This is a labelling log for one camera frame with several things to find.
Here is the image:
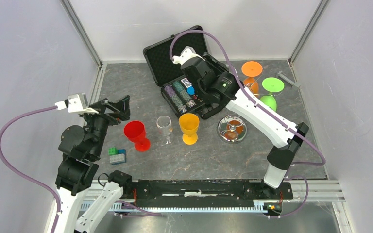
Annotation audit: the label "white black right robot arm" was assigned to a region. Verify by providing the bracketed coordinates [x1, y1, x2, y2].
[173, 52, 309, 198]

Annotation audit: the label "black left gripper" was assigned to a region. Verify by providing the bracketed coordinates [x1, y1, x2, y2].
[83, 94, 131, 157]

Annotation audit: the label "clear wine glass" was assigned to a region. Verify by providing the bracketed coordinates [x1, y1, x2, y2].
[156, 116, 173, 145]

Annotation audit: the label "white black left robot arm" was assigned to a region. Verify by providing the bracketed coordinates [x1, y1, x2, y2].
[54, 93, 133, 233]

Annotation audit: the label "green blue toy bricks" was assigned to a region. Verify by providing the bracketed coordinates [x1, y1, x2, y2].
[108, 147, 126, 165]

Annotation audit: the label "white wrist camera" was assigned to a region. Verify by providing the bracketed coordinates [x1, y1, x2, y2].
[55, 93, 99, 115]
[172, 46, 203, 65]

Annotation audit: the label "blue playing card deck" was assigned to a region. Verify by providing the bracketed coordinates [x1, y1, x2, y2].
[181, 78, 192, 89]

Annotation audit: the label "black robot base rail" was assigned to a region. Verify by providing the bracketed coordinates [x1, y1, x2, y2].
[102, 169, 293, 216]

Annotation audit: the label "red plastic wine glass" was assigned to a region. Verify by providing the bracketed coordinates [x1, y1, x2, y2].
[123, 121, 151, 152]

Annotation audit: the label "chrome wire wine glass rack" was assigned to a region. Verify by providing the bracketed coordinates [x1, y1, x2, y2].
[217, 113, 247, 144]

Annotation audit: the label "black poker chip case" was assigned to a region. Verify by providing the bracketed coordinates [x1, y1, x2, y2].
[143, 33, 228, 119]

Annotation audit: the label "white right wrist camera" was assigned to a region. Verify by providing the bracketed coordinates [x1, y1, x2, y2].
[172, 46, 203, 65]

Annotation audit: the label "orange plastic wine glass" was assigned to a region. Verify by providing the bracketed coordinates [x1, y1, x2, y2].
[241, 61, 263, 96]

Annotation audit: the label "blue round dealer chip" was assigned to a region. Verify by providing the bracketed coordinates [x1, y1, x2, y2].
[187, 86, 195, 96]

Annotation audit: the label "green plastic wine glass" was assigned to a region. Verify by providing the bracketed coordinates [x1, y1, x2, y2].
[260, 77, 285, 111]

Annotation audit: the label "grey metal floor bracket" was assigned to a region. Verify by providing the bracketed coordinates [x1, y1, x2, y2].
[276, 71, 301, 89]

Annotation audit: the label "yellow plastic wine glass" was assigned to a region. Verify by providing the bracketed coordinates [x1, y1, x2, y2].
[178, 113, 200, 145]

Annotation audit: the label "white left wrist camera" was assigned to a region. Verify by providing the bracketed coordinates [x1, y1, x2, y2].
[55, 93, 99, 115]

